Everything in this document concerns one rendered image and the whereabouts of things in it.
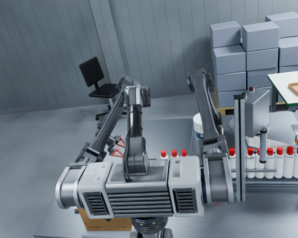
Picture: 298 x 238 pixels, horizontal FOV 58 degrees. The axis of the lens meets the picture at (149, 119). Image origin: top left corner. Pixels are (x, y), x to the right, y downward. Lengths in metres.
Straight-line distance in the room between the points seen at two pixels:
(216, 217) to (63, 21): 4.20
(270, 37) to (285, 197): 2.48
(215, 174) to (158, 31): 3.96
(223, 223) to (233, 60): 2.62
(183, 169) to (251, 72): 3.17
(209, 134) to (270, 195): 0.80
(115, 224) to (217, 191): 0.86
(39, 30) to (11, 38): 0.59
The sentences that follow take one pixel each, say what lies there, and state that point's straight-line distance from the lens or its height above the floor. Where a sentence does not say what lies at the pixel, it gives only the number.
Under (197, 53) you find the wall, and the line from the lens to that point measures 4.74.
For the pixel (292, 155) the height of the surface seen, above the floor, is 1.05.
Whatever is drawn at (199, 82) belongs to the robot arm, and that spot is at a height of 1.63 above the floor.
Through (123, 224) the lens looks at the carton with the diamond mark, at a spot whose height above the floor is 0.91.
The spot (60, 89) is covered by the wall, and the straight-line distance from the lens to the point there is 5.52.
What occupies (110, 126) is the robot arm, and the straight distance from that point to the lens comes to 1.14.
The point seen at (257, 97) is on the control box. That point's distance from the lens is 1.36.
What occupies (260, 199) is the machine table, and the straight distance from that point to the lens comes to 1.73.
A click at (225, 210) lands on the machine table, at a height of 0.83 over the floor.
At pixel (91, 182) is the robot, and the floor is 1.53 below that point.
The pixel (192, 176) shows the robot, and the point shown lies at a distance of 0.83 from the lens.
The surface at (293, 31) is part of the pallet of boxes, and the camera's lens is 4.35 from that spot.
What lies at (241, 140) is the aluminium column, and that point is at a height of 1.27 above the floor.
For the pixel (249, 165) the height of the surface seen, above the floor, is 0.98.
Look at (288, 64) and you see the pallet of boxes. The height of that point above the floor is 0.69.
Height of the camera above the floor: 2.08
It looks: 28 degrees down
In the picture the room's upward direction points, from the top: 12 degrees counter-clockwise
